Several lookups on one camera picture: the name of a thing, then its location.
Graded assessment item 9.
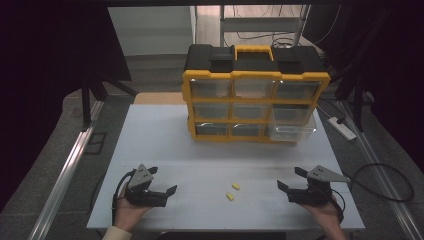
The clear plastic drawer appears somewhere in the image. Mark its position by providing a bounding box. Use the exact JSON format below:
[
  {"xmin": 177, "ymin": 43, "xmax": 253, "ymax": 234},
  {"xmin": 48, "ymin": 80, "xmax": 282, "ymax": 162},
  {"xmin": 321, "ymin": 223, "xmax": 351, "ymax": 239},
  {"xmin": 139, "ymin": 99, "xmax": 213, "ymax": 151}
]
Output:
[{"xmin": 268, "ymin": 114, "xmax": 318, "ymax": 144}]

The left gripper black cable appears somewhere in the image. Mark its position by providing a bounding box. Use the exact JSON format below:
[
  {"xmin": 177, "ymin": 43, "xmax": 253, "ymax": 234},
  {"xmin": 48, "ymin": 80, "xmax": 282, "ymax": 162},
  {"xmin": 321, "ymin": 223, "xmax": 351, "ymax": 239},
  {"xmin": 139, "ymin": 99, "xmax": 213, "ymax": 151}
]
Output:
[{"xmin": 111, "ymin": 169, "xmax": 135, "ymax": 226}]

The set of clear drawers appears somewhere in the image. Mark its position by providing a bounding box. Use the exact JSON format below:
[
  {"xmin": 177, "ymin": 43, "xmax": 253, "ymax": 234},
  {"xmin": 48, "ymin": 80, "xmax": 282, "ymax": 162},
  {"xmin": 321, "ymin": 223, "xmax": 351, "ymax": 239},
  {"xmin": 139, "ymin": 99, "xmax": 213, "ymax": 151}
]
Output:
[{"xmin": 189, "ymin": 79, "xmax": 322, "ymax": 137}]

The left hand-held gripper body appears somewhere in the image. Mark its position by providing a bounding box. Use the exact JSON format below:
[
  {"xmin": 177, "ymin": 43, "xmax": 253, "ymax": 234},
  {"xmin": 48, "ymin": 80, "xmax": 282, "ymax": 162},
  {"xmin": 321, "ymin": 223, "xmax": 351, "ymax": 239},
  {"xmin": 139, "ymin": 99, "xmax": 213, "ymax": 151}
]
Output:
[{"xmin": 124, "ymin": 163, "xmax": 168, "ymax": 208}]

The aluminium rail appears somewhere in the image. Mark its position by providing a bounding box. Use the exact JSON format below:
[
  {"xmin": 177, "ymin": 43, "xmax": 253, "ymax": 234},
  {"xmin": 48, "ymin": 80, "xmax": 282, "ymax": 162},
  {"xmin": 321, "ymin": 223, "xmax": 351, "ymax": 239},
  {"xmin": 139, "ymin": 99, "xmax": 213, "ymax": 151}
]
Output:
[
  {"xmin": 28, "ymin": 99, "xmax": 104, "ymax": 240},
  {"xmin": 336, "ymin": 99, "xmax": 424, "ymax": 240}
]

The black curtain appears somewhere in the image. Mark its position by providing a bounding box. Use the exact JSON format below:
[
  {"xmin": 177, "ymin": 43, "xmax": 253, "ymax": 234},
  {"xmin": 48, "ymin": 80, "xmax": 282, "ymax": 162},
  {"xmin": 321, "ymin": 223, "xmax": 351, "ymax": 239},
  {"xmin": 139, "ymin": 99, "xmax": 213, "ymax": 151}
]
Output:
[
  {"xmin": 0, "ymin": 0, "xmax": 133, "ymax": 204},
  {"xmin": 301, "ymin": 3, "xmax": 424, "ymax": 164}
]

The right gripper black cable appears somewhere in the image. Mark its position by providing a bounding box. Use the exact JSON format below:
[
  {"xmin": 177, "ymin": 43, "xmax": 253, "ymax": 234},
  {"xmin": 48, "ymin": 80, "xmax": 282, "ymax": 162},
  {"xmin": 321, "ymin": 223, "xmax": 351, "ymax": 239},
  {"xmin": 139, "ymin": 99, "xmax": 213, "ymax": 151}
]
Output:
[{"xmin": 330, "ymin": 188, "xmax": 346, "ymax": 223}]

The yellow black storage organizer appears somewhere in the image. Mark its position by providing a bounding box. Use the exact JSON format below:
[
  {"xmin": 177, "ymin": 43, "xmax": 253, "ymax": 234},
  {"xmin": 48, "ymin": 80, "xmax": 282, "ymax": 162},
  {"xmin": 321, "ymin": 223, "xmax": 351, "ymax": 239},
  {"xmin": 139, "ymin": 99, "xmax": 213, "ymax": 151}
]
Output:
[{"xmin": 181, "ymin": 44, "xmax": 332, "ymax": 145}]

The white power strip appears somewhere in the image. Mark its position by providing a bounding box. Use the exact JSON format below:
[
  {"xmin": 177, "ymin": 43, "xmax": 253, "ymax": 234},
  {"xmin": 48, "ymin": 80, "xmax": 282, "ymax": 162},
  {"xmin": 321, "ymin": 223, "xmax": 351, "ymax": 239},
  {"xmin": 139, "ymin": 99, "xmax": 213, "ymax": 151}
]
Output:
[{"xmin": 327, "ymin": 116, "xmax": 358, "ymax": 142}]

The person's right hand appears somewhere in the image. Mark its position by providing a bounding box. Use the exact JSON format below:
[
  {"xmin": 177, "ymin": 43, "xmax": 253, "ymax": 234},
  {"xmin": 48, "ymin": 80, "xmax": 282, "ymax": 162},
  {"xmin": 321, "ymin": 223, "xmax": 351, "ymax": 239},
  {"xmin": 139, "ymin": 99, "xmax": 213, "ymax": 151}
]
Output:
[{"xmin": 299, "ymin": 196, "xmax": 342, "ymax": 231}]

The black metal stand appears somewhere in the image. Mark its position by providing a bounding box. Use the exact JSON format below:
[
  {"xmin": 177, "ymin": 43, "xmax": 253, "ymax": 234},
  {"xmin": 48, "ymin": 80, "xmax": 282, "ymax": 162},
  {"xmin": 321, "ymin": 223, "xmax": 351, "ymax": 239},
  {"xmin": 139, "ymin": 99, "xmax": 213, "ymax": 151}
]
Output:
[
  {"xmin": 334, "ymin": 66, "xmax": 366, "ymax": 133},
  {"xmin": 79, "ymin": 73, "xmax": 138, "ymax": 130}
]

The grey metal frame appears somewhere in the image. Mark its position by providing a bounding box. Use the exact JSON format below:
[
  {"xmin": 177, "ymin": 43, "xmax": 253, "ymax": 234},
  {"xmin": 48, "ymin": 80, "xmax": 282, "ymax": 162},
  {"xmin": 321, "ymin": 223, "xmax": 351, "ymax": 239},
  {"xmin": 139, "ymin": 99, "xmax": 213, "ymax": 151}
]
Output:
[{"xmin": 219, "ymin": 4, "xmax": 311, "ymax": 48}]

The wooden board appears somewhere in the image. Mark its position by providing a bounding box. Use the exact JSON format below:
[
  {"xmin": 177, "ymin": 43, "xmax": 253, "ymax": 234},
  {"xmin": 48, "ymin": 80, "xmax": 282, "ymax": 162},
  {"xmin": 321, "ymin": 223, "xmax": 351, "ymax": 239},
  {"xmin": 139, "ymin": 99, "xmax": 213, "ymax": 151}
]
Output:
[{"xmin": 134, "ymin": 92, "xmax": 188, "ymax": 106}]

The person's left hand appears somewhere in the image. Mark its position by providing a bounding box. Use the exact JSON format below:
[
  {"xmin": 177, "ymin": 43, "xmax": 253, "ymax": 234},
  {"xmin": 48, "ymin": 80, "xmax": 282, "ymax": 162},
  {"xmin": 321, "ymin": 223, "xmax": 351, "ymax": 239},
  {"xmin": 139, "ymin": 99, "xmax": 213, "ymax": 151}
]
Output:
[{"xmin": 114, "ymin": 188, "xmax": 153, "ymax": 231}]

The dark floor hatch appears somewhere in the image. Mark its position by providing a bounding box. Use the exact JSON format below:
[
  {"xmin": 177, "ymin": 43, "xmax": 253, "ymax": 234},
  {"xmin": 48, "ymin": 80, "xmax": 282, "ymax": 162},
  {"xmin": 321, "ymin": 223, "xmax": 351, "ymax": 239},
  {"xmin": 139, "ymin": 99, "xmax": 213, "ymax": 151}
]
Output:
[{"xmin": 84, "ymin": 131, "xmax": 108, "ymax": 156}]

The tangle of thin cables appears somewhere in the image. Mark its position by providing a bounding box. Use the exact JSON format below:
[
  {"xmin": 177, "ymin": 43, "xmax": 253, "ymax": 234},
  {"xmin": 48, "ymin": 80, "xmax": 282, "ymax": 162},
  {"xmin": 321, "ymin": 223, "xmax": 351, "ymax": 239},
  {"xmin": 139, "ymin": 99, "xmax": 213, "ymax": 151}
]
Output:
[{"xmin": 224, "ymin": 4, "xmax": 343, "ymax": 50}]

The looped black floor cable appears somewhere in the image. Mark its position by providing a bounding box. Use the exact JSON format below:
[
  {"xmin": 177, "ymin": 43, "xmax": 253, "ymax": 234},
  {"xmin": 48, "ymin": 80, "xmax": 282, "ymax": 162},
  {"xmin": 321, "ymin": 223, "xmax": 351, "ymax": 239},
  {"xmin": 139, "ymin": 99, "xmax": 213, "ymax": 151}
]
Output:
[{"xmin": 349, "ymin": 162, "xmax": 415, "ymax": 203}]

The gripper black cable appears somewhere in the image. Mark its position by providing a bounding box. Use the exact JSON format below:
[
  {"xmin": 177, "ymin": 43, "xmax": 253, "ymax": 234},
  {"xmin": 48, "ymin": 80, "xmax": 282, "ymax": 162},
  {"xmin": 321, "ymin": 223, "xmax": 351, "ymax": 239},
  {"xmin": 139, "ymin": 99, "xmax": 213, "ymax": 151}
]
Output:
[
  {"xmin": 111, "ymin": 169, "xmax": 135, "ymax": 226},
  {"xmin": 330, "ymin": 188, "xmax": 346, "ymax": 223}
]

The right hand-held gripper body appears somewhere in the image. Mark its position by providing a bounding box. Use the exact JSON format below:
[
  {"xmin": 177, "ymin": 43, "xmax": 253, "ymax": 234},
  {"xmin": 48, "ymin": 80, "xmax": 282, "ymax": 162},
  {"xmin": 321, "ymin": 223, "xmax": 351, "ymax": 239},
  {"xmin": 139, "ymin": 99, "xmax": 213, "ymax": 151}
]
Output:
[{"xmin": 287, "ymin": 164, "xmax": 352, "ymax": 205}]

